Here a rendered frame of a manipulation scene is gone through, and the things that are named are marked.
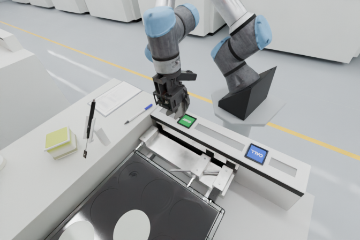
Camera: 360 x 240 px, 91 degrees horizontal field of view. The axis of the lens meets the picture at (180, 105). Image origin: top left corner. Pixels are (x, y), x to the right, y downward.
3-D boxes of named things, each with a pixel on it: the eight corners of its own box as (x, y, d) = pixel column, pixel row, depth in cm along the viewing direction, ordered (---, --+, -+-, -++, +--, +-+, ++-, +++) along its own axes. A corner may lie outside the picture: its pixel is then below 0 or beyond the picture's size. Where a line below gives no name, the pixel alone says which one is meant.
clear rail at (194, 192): (223, 216, 49) (224, 214, 48) (133, 152, 67) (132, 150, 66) (225, 211, 50) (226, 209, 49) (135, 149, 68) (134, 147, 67)
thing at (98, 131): (98, 155, 59) (79, 130, 49) (91, 150, 60) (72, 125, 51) (112, 142, 62) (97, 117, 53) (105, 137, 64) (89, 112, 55)
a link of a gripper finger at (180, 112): (172, 126, 62) (167, 106, 56) (181, 115, 65) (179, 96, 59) (179, 129, 61) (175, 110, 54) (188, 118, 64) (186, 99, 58)
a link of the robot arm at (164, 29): (182, 4, 41) (162, 15, 36) (186, 49, 48) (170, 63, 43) (155, 4, 44) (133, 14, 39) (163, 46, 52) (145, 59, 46)
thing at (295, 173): (287, 211, 55) (306, 194, 45) (156, 135, 81) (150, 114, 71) (294, 186, 60) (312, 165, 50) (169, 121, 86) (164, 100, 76)
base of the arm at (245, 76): (246, 80, 93) (235, 65, 92) (266, 73, 78) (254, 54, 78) (225, 96, 89) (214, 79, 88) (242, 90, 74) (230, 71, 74)
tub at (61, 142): (55, 162, 58) (43, 150, 54) (55, 145, 63) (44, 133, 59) (79, 151, 60) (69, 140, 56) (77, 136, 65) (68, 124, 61)
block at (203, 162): (199, 180, 58) (199, 176, 56) (190, 174, 60) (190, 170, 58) (211, 162, 62) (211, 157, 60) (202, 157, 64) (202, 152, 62)
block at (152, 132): (146, 146, 70) (144, 142, 68) (140, 142, 71) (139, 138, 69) (159, 133, 74) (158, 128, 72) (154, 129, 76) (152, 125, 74)
